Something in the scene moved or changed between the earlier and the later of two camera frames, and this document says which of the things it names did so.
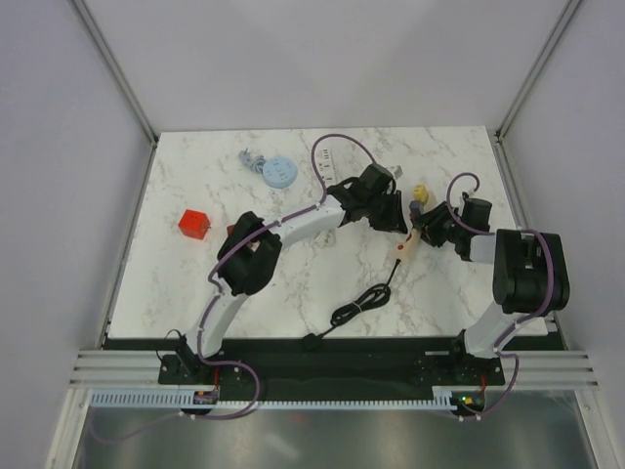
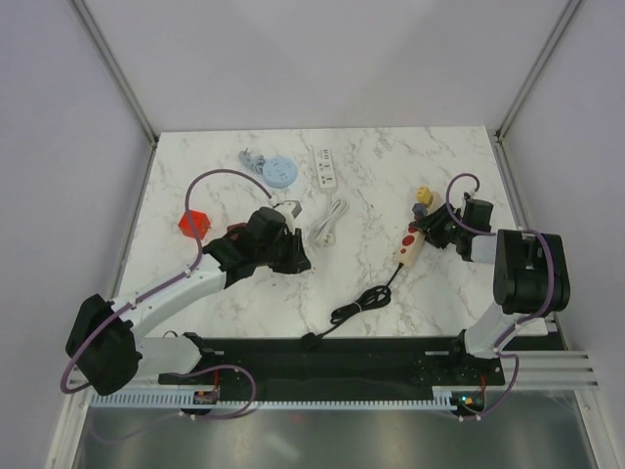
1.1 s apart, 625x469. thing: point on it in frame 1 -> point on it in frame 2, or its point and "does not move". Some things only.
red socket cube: [194, 224] does not move
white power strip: [324, 163] does not move
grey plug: [415, 206] does not move
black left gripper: [394, 222] -> [297, 262]
